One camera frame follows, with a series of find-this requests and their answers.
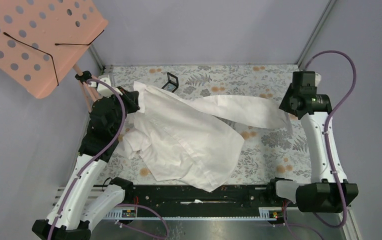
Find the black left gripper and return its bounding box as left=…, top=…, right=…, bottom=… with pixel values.
left=107, top=86, right=141, bottom=136

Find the white shirt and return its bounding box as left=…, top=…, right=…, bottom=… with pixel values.
left=120, top=81, right=292, bottom=192

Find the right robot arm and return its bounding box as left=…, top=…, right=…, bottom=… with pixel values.
left=265, top=85, right=359, bottom=213

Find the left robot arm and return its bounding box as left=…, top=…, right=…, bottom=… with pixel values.
left=32, top=87, right=140, bottom=240

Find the black brooch box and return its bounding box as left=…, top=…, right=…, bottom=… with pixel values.
left=162, top=72, right=179, bottom=93

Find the pink music stand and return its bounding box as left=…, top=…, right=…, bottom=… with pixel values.
left=0, top=0, right=109, bottom=99

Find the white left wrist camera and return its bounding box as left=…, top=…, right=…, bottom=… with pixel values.
left=97, top=74, right=119, bottom=97

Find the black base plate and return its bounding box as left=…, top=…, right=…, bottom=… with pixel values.
left=115, top=184, right=287, bottom=220

